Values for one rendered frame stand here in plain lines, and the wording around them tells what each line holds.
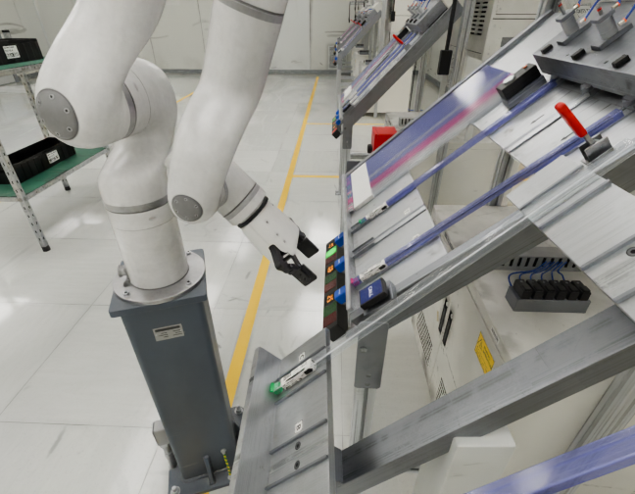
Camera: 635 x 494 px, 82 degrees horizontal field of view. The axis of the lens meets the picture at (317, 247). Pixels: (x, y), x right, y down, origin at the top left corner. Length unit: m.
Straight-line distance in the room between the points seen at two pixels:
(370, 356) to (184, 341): 0.42
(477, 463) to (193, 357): 0.65
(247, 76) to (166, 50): 9.54
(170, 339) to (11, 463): 0.87
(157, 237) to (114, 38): 0.33
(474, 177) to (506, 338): 1.46
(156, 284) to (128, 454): 0.77
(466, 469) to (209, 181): 0.46
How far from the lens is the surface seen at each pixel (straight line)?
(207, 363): 0.95
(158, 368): 0.95
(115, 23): 0.63
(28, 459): 1.62
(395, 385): 1.51
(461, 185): 2.22
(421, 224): 0.76
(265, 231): 0.64
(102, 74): 0.63
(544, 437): 1.07
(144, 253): 0.78
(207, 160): 0.53
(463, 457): 0.45
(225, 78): 0.55
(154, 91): 0.73
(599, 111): 0.77
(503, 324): 0.90
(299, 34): 9.34
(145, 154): 0.75
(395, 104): 5.35
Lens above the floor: 1.19
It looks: 32 degrees down
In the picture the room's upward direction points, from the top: straight up
